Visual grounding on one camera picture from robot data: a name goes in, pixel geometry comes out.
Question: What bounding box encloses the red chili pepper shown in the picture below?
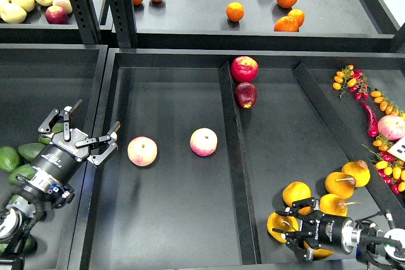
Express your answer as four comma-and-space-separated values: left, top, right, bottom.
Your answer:
360, 100, 378, 138

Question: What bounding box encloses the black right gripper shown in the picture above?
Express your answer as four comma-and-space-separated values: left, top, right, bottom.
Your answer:
272, 197, 355, 261

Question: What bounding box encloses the pink apple right tray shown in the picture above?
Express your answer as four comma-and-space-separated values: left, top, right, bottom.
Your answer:
377, 114, 404, 140

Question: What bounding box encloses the green avocado pile top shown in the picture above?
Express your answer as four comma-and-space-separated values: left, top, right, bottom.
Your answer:
38, 123, 63, 144

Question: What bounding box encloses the cherry tomato bunch lower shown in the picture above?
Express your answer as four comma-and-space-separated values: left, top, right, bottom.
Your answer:
362, 134, 404, 195

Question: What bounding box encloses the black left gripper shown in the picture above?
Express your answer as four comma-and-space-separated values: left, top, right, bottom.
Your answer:
31, 99, 121, 185

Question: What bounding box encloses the red apple on shelf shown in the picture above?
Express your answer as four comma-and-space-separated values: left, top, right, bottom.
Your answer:
45, 6, 68, 25

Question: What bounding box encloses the yellow pear bottom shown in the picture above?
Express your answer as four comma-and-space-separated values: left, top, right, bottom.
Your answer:
304, 242, 335, 260

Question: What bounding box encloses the black perforated post left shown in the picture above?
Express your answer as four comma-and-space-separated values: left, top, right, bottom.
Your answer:
70, 0, 102, 45

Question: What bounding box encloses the green avocado pile middle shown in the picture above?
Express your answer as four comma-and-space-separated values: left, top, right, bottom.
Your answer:
17, 142, 46, 162

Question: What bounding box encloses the black upper left tray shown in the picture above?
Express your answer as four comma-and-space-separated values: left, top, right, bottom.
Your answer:
0, 0, 108, 45

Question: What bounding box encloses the pink apple left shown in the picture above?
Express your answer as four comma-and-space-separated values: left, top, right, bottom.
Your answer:
127, 137, 158, 167

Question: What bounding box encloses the pale apple middle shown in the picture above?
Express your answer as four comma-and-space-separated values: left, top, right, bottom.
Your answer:
11, 0, 35, 13

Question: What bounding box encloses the cherry tomato bunch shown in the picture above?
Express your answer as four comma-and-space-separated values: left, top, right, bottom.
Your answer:
362, 134, 404, 195
332, 64, 369, 101

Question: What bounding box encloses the orange cherry tomato string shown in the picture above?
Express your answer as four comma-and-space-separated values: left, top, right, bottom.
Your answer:
370, 89, 405, 119

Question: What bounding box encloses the green avocado pile lower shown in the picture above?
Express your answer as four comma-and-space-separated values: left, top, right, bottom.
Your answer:
8, 164, 37, 186

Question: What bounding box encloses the green avocado pile left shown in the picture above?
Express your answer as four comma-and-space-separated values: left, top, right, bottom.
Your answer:
0, 146, 23, 173

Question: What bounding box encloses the cherry tomato bunch upper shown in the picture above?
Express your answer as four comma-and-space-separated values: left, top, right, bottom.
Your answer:
332, 64, 369, 101

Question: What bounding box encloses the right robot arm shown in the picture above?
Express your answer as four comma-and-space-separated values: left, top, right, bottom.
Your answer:
267, 197, 404, 269

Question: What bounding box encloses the black braided right cable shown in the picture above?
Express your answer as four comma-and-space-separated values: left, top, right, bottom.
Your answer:
354, 216, 405, 270

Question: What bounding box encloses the pink apple centre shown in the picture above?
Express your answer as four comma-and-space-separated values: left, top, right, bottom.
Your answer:
189, 128, 218, 157

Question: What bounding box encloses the black perforated shelf post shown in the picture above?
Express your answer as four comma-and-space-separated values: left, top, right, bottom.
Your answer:
107, 0, 138, 49

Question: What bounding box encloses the peach coloured fruit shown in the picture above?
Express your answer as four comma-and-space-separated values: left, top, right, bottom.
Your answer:
53, 0, 73, 15

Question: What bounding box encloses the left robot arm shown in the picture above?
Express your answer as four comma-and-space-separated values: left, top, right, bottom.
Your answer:
1, 101, 121, 269

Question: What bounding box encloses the green avocado pile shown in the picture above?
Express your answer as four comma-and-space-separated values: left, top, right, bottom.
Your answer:
8, 164, 37, 186
17, 142, 46, 162
38, 123, 63, 144
0, 146, 23, 173

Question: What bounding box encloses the dark red apple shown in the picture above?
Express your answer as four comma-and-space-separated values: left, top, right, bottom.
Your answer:
234, 82, 258, 109

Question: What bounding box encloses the pink apple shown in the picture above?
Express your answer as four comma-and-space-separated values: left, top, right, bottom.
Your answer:
189, 128, 218, 157
127, 137, 158, 167

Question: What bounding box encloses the white label card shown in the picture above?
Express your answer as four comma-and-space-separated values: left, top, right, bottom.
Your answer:
387, 137, 405, 161

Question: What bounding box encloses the black centre divided tray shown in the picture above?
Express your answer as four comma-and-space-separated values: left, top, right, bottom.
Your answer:
78, 49, 404, 269

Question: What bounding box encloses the dark avocado bottom left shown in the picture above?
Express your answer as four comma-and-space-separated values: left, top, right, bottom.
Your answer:
0, 235, 36, 254

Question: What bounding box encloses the yellow pear with stem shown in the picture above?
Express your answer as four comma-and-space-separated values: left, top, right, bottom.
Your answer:
325, 171, 356, 199

